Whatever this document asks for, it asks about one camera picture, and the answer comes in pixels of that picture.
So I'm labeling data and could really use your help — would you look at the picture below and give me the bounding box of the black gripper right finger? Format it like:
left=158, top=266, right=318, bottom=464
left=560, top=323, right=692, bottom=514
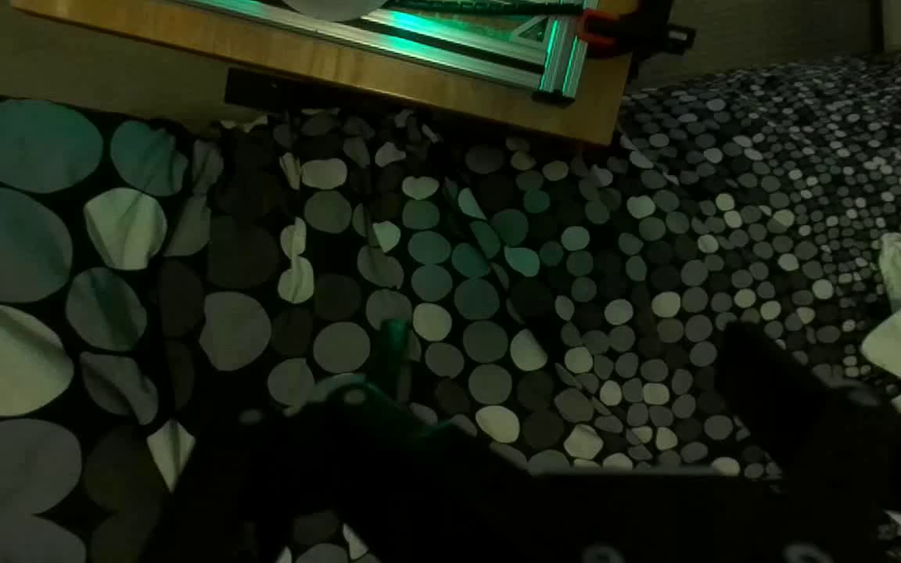
left=714, top=319, right=899, bottom=563

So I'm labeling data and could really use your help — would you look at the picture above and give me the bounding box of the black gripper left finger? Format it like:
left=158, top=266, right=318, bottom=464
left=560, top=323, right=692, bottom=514
left=250, top=374, right=531, bottom=563

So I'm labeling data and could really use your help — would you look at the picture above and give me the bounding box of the black duvet with grey circles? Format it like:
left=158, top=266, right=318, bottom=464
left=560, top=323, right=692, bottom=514
left=0, top=41, right=901, bottom=563

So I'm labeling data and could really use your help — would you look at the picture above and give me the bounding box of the red and black clamp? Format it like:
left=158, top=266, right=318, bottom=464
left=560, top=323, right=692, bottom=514
left=572, top=0, right=699, bottom=61

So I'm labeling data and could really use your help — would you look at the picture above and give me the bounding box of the aluminium profile frame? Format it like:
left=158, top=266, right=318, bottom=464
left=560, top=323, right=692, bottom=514
left=186, top=0, right=594, bottom=103

